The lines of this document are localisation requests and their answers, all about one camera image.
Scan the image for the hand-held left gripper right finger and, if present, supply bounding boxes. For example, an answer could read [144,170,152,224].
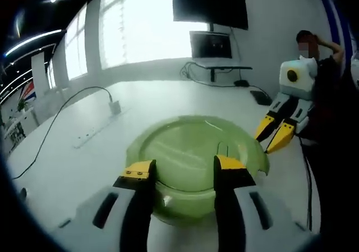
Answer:
[213,154,312,252]

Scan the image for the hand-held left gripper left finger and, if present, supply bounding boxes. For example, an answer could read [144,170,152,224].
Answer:
[52,159,157,252]

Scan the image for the green container lid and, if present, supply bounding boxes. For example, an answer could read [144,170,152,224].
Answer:
[125,114,271,193]

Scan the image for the white tabletop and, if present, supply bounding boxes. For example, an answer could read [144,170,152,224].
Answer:
[5,79,322,252]

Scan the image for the black flat device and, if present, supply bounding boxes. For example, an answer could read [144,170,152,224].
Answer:
[250,90,273,106]

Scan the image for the white power strip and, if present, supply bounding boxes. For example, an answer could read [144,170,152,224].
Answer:
[72,107,132,149]

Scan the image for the small black monitor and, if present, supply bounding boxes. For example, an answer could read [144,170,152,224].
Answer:
[189,30,233,61]

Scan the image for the white charger plug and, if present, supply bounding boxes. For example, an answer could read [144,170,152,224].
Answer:
[108,100,122,115]

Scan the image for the large black monitor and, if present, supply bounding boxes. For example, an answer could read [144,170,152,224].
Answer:
[172,0,249,31]

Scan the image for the small distant potted plant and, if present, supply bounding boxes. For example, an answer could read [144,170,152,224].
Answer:
[16,99,30,113]

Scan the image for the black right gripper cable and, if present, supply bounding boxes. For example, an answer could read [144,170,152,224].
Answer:
[297,135,314,233]

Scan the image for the black monitor cables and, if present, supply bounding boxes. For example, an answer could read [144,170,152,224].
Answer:
[179,61,214,86]

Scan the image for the black charger cable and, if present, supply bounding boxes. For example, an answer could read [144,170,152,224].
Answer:
[12,86,113,180]

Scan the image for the red blue wall graphic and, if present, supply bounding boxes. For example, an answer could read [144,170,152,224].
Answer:
[19,80,37,101]

